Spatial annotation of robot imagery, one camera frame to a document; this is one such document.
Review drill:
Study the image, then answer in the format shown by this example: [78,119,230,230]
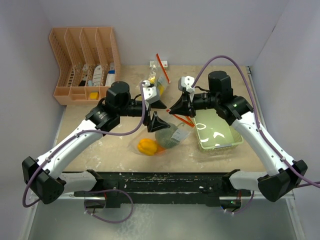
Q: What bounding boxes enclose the clear zip bag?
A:
[143,53,171,97]
[127,110,195,157]

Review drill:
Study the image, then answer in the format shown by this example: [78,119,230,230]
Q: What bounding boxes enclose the pale green plastic basket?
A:
[193,109,244,152]

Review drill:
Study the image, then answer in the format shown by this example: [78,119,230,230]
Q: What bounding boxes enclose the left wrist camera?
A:
[141,80,160,104]

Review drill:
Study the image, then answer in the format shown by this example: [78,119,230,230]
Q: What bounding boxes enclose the yellow banana bunch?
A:
[149,76,167,96]

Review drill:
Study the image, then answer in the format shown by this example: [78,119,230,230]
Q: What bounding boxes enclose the small green white box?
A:
[149,60,169,71]

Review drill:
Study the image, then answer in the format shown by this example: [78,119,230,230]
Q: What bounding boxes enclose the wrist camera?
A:
[141,80,160,104]
[178,76,195,102]

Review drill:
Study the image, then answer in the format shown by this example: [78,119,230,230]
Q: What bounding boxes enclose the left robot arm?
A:
[22,80,170,208]

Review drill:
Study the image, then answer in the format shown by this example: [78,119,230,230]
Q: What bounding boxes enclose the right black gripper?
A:
[169,90,220,118]

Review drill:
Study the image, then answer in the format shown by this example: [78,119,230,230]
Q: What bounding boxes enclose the peach desk organizer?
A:
[49,26,121,106]

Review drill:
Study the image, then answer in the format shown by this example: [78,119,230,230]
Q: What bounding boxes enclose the yellow bell pepper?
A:
[137,138,158,156]

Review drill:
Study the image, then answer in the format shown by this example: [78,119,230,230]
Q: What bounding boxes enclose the orange fruit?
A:
[157,146,166,153]

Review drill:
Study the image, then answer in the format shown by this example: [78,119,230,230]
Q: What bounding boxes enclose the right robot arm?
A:
[169,71,308,202]

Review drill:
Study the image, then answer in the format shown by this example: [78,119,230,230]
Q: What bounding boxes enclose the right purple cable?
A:
[192,55,320,216]

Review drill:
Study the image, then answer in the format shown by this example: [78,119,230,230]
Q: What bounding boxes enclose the white blue box organizer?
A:
[105,62,116,87]

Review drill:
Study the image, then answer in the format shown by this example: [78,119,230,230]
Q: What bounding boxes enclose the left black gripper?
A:
[117,98,170,131]

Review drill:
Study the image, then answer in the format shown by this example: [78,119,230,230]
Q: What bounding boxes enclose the netted green melon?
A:
[155,124,180,149]

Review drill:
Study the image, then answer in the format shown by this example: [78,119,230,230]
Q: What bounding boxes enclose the black table edge rail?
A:
[60,169,259,208]

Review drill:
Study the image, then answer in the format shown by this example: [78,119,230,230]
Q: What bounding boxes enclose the white remote in organizer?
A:
[92,65,103,87]

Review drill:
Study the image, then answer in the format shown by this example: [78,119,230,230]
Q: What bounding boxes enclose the yellow item in organizer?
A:
[89,92,99,100]

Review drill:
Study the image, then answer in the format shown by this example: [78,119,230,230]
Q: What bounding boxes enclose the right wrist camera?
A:
[178,76,195,102]

